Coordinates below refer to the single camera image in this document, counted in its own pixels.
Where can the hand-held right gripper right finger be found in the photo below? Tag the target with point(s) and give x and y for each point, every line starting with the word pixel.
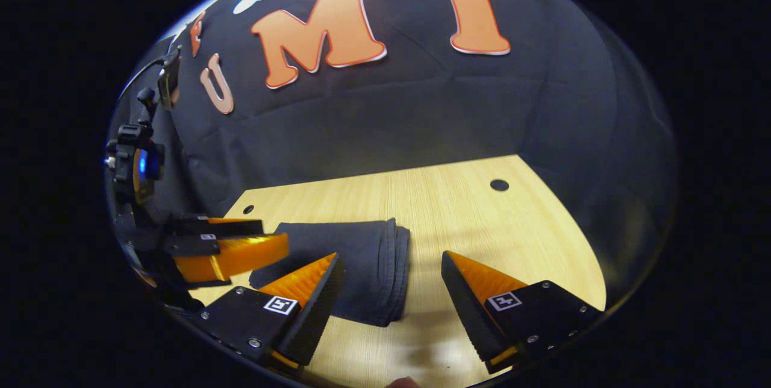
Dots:
pixel 467 309

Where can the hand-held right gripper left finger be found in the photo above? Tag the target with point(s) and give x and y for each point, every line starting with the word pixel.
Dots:
pixel 316 309

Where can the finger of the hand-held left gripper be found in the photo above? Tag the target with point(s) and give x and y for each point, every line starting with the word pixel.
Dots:
pixel 235 228
pixel 241 258

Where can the black jeans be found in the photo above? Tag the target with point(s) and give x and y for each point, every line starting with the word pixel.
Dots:
pixel 361 267

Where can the black backdrop cloth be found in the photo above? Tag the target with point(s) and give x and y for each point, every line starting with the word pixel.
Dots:
pixel 421 111

